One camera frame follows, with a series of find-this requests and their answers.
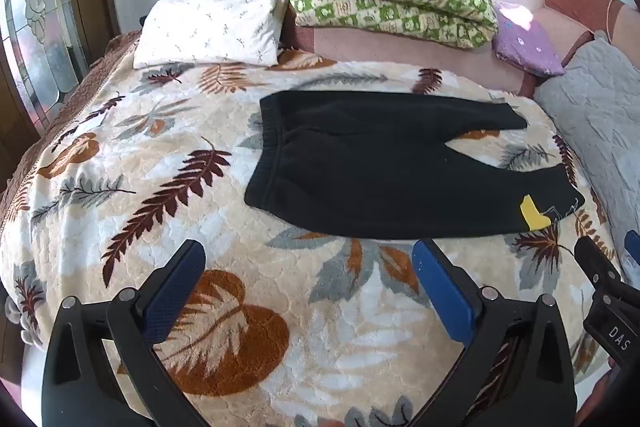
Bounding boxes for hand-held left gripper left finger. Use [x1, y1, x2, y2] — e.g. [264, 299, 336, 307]
[41, 239, 211, 427]

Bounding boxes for stained glass window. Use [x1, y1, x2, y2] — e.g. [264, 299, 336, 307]
[4, 0, 96, 124]

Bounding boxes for purple pillow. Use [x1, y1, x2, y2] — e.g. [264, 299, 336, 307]
[492, 0, 566, 78]

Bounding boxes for leaf print fleece blanket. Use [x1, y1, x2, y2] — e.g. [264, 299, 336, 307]
[0, 49, 618, 427]

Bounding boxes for black pants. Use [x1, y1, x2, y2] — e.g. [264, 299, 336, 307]
[244, 90, 587, 240]

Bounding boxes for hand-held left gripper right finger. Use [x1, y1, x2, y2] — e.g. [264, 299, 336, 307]
[411, 238, 578, 427]

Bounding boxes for pink padded bed frame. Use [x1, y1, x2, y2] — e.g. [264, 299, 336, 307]
[282, 0, 640, 98]

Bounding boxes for grey quilted mat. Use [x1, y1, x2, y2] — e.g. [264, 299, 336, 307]
[533, 31, 640, 253]

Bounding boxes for white patterned pillow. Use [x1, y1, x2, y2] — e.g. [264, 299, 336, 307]
[133, 0, 288, 69]

